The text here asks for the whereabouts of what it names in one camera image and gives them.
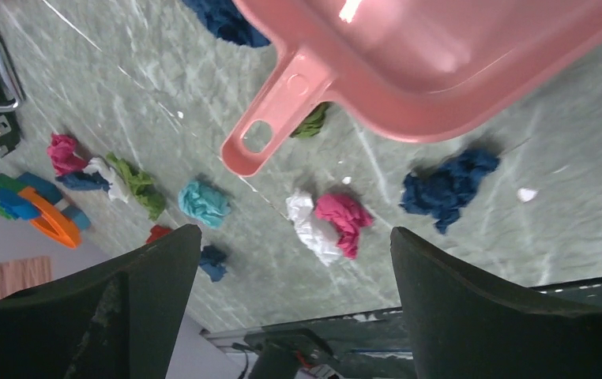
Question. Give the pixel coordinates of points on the green paper scrap under dustpan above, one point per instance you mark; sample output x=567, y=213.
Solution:
x=313, y=123

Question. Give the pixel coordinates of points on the teal paper scrap centre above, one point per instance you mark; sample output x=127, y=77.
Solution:
x=204, y=203

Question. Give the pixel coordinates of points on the white paper scrap front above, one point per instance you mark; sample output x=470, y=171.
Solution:
x=317, y=235

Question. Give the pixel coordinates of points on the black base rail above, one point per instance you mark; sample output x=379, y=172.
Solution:
x=372, y=344

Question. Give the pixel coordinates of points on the navy paper scrap left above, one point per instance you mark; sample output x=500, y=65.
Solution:
x=81, y=181

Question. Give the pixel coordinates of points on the navy paper scrap by dustpan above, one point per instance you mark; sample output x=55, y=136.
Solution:
x=224, y=21

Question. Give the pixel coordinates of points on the magenta paper scrap front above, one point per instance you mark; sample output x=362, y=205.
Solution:
x=347, y=216

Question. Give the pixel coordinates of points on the blue paper scrap left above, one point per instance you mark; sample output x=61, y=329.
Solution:
x=212, y=262

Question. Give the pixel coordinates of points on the pink plastic dustpan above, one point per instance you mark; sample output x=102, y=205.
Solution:
x=412, y=71

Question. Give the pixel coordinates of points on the red paper scrap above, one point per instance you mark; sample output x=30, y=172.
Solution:
x=156, y=232

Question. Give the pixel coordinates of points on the pink hand brush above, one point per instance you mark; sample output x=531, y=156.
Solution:
x=18, y=275

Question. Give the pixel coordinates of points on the magenta paper scrap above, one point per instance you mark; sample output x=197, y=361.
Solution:
x=347, y=216
x=62, y=152

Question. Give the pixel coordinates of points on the white paper scrap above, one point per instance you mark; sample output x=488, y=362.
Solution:
x=117, y=188
x=317, y=235

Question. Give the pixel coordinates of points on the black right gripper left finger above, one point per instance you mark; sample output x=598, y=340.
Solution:
x=117, y=319

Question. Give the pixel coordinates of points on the green blue toy bricks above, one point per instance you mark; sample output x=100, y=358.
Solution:
x=13, y=207

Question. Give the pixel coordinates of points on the navy paper scrap front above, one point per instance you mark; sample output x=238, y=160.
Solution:
x=450, y=188

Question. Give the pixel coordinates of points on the white paper scrap left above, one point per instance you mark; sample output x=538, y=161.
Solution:
x=117, y=188

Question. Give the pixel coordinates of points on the orange curved toy piece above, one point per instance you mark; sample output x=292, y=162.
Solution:
x=51, y=221

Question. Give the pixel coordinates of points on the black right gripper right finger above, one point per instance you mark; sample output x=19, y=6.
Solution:
x=464, y=322

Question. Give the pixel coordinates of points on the magenta paper scrap left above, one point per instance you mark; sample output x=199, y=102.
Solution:
x=62, y=152

